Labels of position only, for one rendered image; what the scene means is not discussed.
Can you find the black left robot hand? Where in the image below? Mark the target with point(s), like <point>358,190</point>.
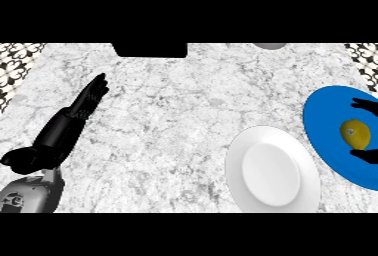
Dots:
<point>60,131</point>

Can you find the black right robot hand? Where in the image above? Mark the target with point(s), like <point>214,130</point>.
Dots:
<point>369,106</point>

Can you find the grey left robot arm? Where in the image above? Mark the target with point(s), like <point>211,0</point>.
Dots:
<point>32,195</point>

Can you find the yellow lemon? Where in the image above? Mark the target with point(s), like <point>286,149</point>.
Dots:
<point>355,134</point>

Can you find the blue plate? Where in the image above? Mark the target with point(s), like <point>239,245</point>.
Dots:
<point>327,133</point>

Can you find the white plate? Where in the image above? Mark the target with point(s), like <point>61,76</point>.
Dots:
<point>273,170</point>

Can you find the grey round object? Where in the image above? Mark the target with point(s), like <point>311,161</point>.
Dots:
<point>270,46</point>

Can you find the black appliance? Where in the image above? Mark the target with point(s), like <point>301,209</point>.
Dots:
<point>150,50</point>

